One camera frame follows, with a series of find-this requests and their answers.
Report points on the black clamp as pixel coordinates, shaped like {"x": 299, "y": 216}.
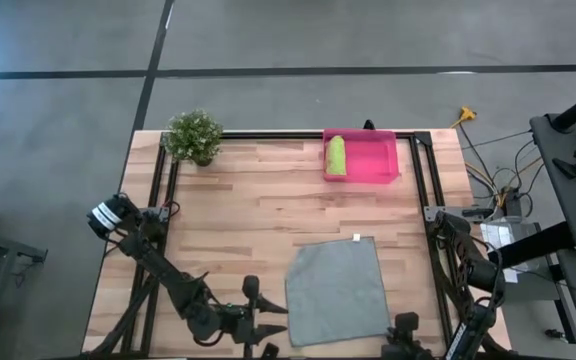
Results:
{"x": 369, "y": 125}

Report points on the pink plastic basket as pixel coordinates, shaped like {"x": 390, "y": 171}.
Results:
{"x": 373, "y": 160}

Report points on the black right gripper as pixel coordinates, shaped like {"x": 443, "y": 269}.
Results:
{"x": 400, "y": 347}

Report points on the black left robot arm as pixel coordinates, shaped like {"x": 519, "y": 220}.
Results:
{"x": 168, "y": 272}

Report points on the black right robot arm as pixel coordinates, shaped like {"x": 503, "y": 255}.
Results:
{"x": 468, "y": 260}

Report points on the black silver-rimmed table camera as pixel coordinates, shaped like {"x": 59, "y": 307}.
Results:
{"x": 269, "y": 351}

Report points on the black aluminium table frame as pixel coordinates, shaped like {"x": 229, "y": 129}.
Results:
{"x": 278, "y": 135}

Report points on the black power strip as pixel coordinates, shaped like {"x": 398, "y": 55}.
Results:
{"x": 514, "y": 202}

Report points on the small potted green plant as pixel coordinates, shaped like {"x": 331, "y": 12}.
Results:
{"x": 193, "y": 135}

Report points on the grey microfiber towel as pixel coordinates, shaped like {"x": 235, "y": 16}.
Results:
{"x": 338, "y": 290}

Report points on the dark grey desk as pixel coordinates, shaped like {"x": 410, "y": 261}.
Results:
{"x": 568, "y": 200}

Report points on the yellow power plug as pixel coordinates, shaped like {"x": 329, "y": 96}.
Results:
{"x": 465, "y": 115}

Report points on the black desk leg bar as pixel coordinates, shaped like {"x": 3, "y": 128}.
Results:
{"x": 533, "y": 245}

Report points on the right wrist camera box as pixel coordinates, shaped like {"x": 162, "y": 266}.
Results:
{"x": 407, "y": 322}

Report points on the green microfiber towel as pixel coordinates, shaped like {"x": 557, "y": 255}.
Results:
{"x": 336, "y": 155}

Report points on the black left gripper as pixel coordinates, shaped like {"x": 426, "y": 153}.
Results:
{"x": 238, "y": 325}

